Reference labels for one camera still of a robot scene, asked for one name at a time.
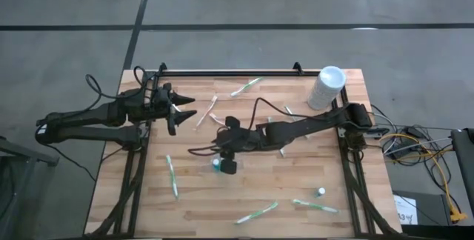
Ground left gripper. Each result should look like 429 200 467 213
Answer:
147 82 198 136

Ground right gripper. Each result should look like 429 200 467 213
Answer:
216 116 262 176

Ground clear acrylic organizer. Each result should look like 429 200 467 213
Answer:
198 150 244 177

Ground wrapped orange toothbrush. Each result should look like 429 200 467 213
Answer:
208 113 227 127
195 95 218 128

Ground white wipes canister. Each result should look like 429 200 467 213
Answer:
307 65 347 111

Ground grey metal cart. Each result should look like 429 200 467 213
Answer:
0 136 60 240

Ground black power adapter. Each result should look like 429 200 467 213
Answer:
405 126 427 140

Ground white paper sign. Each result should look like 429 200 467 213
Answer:
393 194 418 225

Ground dark grey case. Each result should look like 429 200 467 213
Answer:
392 190 451 227

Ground black equipment stand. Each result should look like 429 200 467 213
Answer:
450 127 474 211

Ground black aluminium rig frame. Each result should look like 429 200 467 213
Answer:
83 61 404 240

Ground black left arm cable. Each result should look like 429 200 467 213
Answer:
84 64 156 100

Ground black floor cable bundle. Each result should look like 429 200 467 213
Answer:
370 103 458 167

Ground yellow cable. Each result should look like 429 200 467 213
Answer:
379 133 469 223

